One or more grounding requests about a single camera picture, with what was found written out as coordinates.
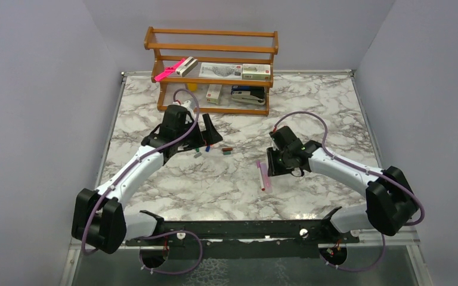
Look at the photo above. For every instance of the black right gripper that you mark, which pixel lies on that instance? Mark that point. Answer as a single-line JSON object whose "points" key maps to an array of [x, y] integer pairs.
{"points": [[274, 168]]}

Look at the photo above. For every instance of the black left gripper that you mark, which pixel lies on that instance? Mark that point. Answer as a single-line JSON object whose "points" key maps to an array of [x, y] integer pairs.
{"points": [[210, 135]]}

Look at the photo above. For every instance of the pink highlighter pen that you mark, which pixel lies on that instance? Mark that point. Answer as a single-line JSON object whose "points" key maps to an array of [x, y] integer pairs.
{"points": [[265, 177]]}

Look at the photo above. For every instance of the pink cap white marker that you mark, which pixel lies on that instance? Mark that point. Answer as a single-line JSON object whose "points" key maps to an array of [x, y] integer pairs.
{"points": [[260, 176]]}

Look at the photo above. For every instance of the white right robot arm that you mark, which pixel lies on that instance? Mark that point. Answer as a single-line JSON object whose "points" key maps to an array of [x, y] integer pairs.
{"points": [[388, 202]]}

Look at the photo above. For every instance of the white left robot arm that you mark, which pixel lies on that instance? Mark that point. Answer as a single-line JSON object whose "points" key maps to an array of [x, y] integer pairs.
{"points": [[99, 219]]}

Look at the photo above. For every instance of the small white red box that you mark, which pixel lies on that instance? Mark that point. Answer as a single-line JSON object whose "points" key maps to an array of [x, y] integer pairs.
{"points": [[213, 93]]}

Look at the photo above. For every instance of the yellow small block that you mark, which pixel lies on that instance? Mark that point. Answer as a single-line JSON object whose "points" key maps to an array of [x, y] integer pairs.
{"points": [[192, 86]]}

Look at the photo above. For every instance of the black grey stapler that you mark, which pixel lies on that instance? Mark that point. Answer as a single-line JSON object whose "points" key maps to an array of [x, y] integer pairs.
{"points": [[254, 95]]}

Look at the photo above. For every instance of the wooden two-tier shelf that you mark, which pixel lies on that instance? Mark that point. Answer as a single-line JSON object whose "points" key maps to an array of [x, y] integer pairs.
{"points": [[211, 46]]}

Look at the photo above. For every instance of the green white staples box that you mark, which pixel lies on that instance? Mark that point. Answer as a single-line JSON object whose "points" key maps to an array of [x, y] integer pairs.
{"points": [[256, 72]]}

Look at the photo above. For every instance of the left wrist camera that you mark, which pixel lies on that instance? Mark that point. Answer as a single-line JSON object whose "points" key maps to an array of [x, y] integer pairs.
{"points": [[190, 105]]}

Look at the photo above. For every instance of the black front mounting rail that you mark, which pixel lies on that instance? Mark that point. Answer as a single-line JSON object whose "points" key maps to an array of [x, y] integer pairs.
{"points": [[240, 239]]}

